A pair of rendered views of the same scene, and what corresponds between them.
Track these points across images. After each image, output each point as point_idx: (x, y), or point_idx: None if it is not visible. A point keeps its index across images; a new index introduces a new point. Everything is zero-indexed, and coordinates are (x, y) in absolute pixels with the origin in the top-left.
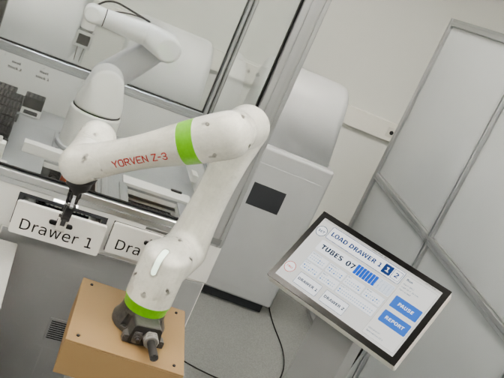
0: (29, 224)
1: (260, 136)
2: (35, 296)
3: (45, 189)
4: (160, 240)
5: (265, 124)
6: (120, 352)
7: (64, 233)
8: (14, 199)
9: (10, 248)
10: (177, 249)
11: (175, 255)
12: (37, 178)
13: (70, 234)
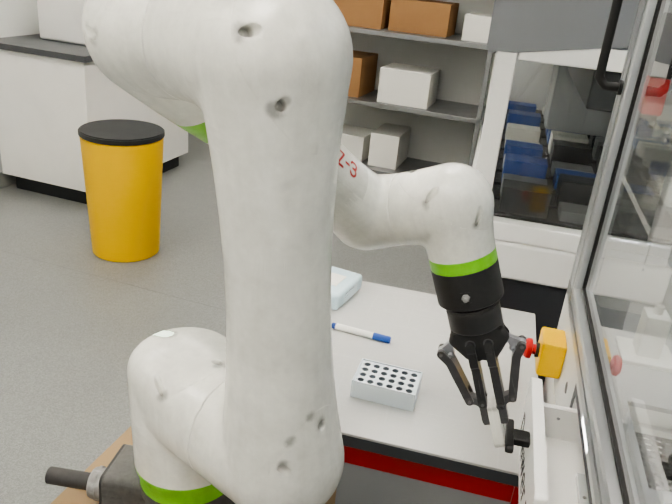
0: (523, 428)
1: (168, 35)
2: None
3: (582, 389)
4: (217, 338)
5: (206, 4)
6: (107, 459)
7: (524, 471)
8: (571, 397)
9: (513, 465)
10: (175, 350)
11: (153, 345)
12: (587, 363)
13: (525, 478)
